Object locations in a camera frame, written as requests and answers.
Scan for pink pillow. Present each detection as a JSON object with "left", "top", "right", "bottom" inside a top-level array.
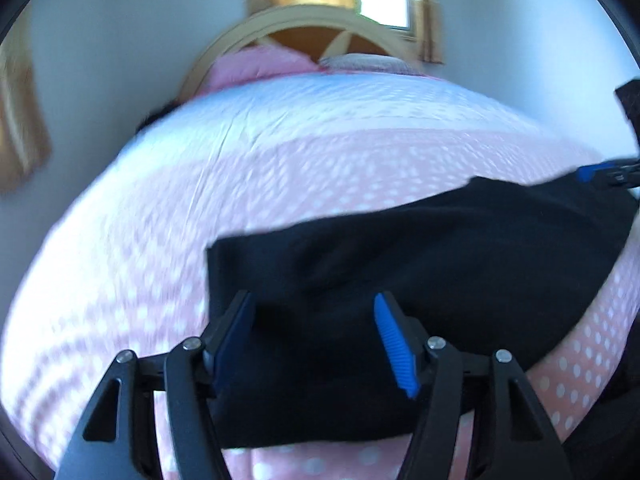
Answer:
[{"left": 198, "top": 46, "right": 320, "bottom": 94}]

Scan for dark navy pants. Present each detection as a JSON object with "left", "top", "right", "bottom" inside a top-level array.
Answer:
[{"left": 206, "top": 174, "right": 639, "bottom": 448}]

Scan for wooden arched headboard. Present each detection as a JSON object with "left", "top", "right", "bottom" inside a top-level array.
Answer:
[{"left": 177, "top": 4, "right": 421, "bottom": 102}]

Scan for golden side curtain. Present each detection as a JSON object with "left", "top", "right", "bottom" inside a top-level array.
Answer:
[{"left": 0, "top": 13, "right": 52, "bottom": 194}]

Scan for pink polka dot bedspread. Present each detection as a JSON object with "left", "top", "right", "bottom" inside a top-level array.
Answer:
[{"left": 0, "top": 70, "right": 640, "bottom": 480}]

